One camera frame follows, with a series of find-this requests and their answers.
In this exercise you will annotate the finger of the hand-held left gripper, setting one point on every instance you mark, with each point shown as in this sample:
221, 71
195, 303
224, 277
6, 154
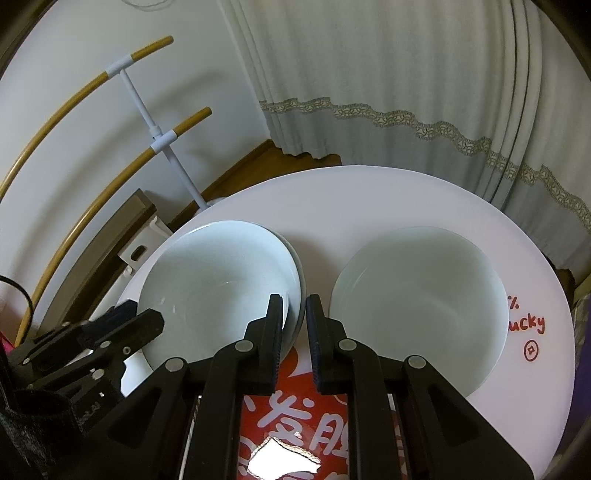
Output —
115, 316
138, 330

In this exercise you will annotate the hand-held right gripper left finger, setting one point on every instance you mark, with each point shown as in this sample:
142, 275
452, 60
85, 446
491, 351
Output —
274, 332

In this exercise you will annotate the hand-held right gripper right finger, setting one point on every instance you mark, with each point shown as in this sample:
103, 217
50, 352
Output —
316, 341

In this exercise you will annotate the pink cloth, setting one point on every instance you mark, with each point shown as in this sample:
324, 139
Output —
2, 345

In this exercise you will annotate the round white red table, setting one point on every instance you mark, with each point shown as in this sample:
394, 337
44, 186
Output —
369, 203

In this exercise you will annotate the white barre stand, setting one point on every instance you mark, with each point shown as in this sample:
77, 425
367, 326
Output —
137, 99

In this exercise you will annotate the white grey curtain panel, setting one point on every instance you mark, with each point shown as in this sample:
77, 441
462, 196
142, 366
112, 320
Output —
369, 69
554, 138

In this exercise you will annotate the brown wooden frame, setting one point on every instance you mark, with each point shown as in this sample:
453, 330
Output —
106, 230

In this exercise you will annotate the wooden barre rail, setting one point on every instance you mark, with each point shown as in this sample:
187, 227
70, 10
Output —
189, 123
74, 100

